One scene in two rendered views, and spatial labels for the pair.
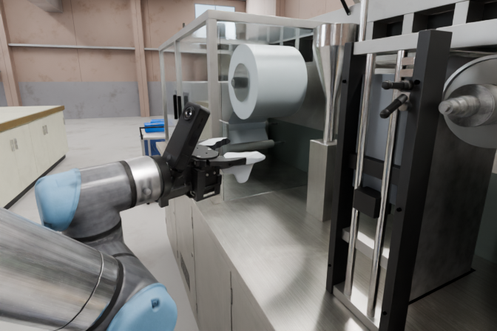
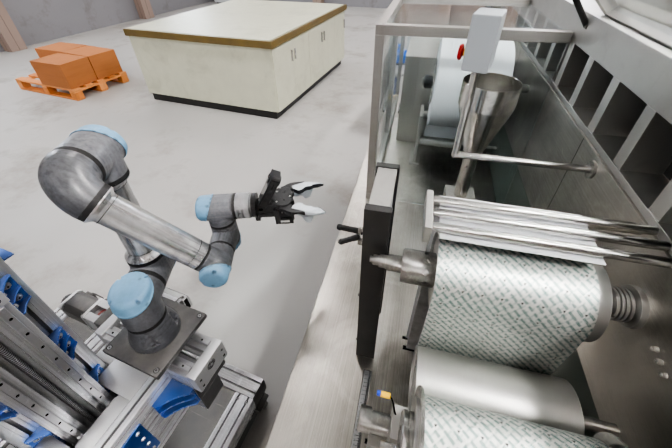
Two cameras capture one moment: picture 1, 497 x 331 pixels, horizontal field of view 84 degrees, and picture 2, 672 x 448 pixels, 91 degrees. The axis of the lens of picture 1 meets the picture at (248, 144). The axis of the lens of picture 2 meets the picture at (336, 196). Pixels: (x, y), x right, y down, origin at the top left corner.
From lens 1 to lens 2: 0.67 m
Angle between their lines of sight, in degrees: 43
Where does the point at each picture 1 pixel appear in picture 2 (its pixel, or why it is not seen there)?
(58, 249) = (181, 243)
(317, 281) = not seen: hidden behind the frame
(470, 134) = not seen: hidden behind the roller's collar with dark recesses
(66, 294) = (182, 257)
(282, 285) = (343, 286)
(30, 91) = not seen: outside the picture
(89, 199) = (212, 214)
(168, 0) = not seen: outside the picture
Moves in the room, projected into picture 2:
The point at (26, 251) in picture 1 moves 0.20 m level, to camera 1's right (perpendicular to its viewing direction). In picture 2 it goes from (169, 242) to (218, 286)
